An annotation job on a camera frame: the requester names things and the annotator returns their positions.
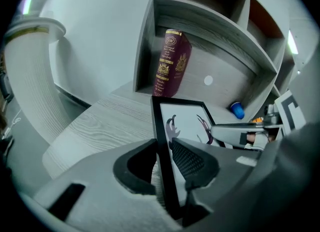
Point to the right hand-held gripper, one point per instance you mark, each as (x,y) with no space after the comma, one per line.
(290,113)

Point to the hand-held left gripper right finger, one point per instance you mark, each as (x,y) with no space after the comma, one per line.
(230,166)

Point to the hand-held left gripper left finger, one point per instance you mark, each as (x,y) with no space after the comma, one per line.
(95,176)

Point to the framed deer picture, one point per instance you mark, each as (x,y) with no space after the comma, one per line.
(185,120)

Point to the grey wooden desk shelf unit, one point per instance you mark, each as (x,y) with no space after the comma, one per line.
(212,25)

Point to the blue cup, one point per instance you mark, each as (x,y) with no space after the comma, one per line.
(237,110)

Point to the orange snack bag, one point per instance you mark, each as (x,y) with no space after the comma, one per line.
(257,120)

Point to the dark red hardcover book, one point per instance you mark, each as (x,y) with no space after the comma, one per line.
(172,63)

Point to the ceiling light tube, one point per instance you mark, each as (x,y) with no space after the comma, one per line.
(27,5)
(292,41)

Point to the white round pedestal table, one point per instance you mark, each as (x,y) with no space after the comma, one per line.
(30,80)

